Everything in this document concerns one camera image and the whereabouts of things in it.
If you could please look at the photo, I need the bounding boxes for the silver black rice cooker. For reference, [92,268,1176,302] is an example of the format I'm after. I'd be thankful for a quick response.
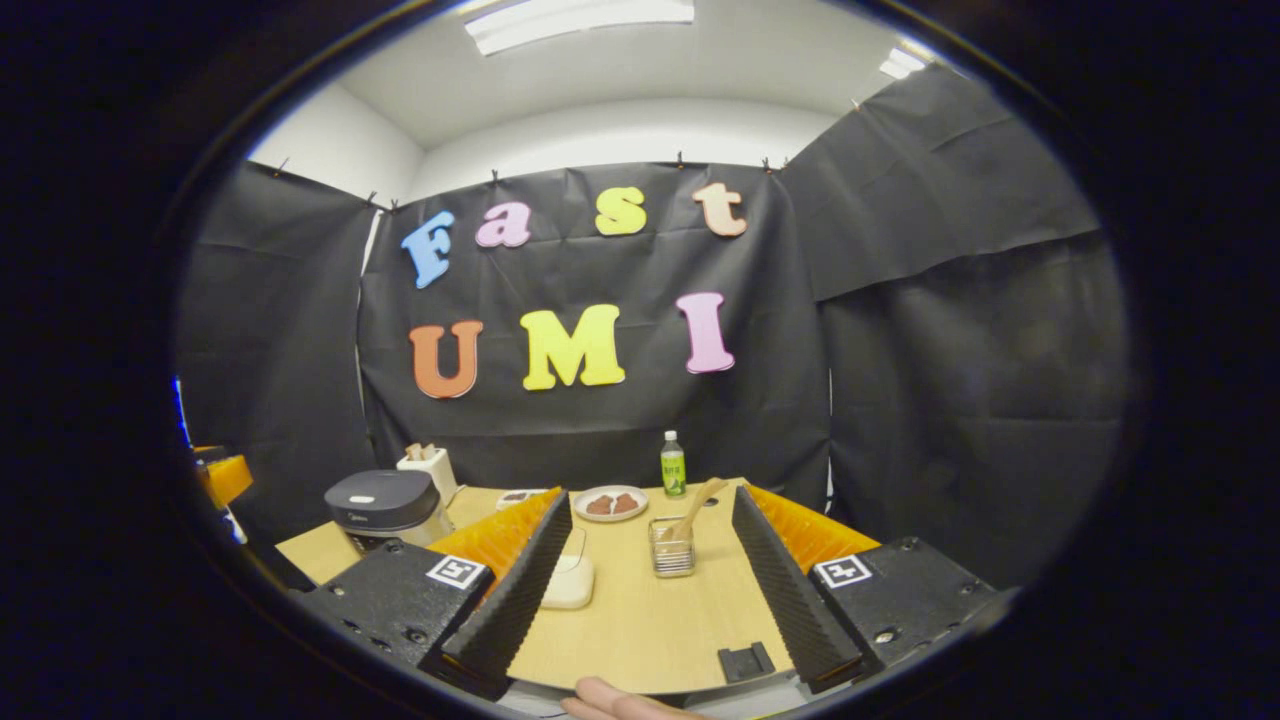
[323,470,451,556]

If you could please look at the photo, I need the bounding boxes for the white round plate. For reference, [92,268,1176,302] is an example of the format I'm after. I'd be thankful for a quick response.
[573,485,650,523]

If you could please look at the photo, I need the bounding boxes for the wooden spoon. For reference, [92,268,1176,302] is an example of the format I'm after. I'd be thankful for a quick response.
[660,478,731,546]

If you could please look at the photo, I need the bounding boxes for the small black bracket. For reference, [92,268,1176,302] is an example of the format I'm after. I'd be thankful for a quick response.
[718,642,777,685]

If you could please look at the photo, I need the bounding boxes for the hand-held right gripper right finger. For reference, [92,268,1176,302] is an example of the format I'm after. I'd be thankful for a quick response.
[732,483,1006,694]

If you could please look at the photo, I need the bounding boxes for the white utensil holder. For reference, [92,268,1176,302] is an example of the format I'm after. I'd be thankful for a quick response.
[396,443,459,506]

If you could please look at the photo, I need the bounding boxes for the large ceiling light panel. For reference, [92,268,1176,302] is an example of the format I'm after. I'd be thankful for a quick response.
[465,0,696,56]

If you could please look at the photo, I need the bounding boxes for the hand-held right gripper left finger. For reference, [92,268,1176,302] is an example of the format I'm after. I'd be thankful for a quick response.
[295,488,574,701]

